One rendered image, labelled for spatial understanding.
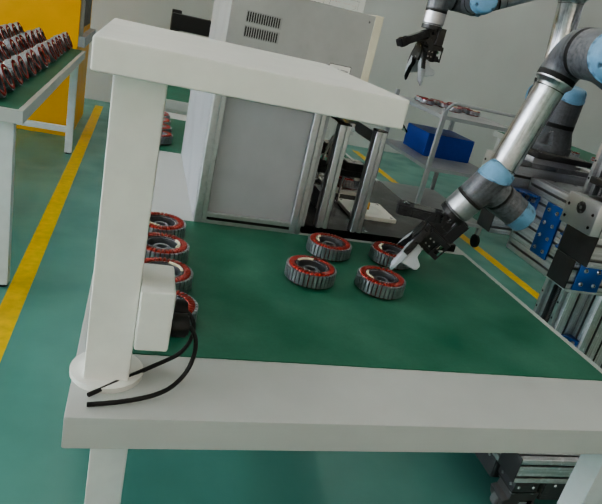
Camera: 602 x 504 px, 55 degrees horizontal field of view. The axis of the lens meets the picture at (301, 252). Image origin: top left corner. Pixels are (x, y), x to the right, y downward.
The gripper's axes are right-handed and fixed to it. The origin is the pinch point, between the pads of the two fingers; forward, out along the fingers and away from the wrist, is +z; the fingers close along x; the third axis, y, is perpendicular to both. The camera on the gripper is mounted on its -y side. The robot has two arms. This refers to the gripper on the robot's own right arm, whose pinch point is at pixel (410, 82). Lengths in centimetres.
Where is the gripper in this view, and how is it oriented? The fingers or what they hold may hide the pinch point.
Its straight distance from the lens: 221.9
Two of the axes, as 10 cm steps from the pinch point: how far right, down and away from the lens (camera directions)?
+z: -2.1, 9.1, 3.6
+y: 9.6, 1.2, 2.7
